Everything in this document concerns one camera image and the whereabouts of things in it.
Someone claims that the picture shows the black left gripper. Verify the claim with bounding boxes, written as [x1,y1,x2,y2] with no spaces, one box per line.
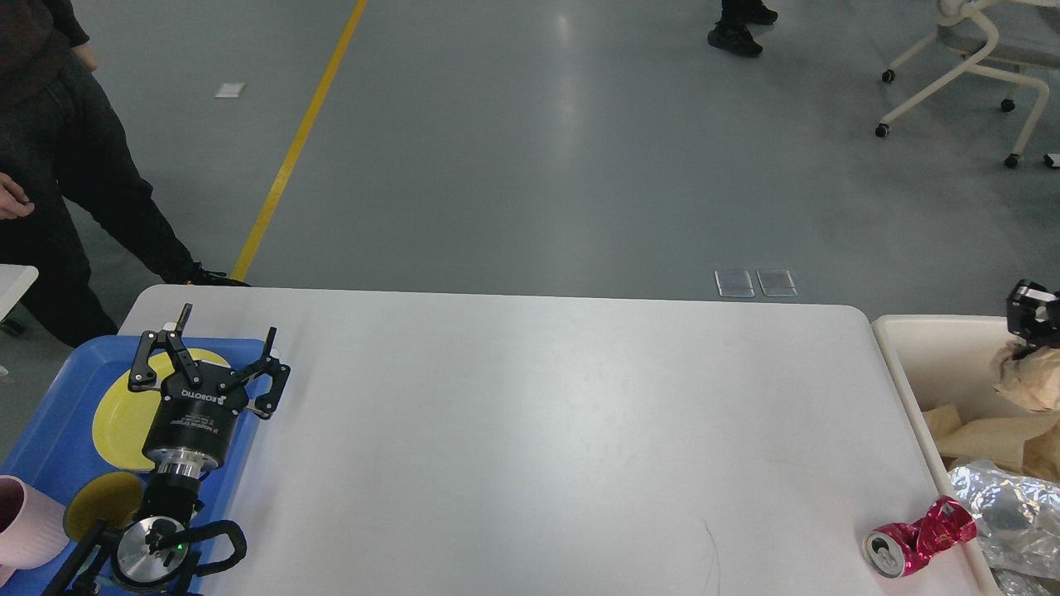
[126,304,292,479]

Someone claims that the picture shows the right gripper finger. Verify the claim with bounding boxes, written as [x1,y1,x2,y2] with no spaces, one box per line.
[1006,280,1059,348]

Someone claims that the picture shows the brown paper ball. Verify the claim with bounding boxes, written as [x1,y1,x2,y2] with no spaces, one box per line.
[990,341,1059,411]

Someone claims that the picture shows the yellow round plate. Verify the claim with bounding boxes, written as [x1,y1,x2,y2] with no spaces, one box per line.
[91,348,228,472]

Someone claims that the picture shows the dark green mug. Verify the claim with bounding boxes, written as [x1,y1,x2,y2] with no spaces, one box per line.
[63,471,145,541]

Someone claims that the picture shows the foil container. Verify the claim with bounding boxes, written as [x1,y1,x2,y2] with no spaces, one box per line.
[949,460,1059,580]

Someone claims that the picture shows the crushed red can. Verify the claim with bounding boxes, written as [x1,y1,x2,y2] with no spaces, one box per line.
[862,497,978,579]

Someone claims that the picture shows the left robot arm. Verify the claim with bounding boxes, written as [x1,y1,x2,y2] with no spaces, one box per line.
[43,303,292,595]

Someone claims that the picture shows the beige plastic bin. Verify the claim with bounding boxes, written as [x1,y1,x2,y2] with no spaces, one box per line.
[875,315,1060,596]

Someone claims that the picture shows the blue plastic tray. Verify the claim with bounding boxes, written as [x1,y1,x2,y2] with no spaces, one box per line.
[0,337,277,596]

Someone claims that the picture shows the pink mug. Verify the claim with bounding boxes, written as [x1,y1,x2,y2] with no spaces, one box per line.
[1,475,70,585]

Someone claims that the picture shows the white office chair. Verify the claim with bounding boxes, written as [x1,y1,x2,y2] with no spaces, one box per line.
[875,1,1059,169]

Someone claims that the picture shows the floor outlet cover plates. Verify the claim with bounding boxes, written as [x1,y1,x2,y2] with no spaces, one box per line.
[713,269,800,299]

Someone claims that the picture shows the person in black shoes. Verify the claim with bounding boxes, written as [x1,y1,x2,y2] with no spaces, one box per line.
[706,0,779,58]

